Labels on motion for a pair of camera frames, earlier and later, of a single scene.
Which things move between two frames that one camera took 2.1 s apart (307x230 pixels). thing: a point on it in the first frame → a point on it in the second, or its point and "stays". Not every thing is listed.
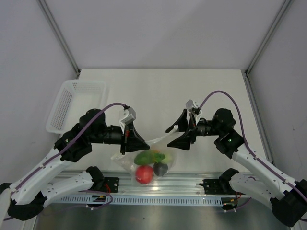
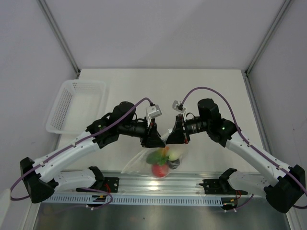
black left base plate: x=111 y=184 stays
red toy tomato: x=144 y=174 → x=159 y=171
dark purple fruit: x=160 y=169 → x=174 y=164
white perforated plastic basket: x=73 y=98 stays
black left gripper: x=132 y=140 → x=151 y=138
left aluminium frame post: x=54 y=26 stays
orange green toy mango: x=146 y=157 → x=155 y=156
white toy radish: x=160 y=157 → x=173 y=154
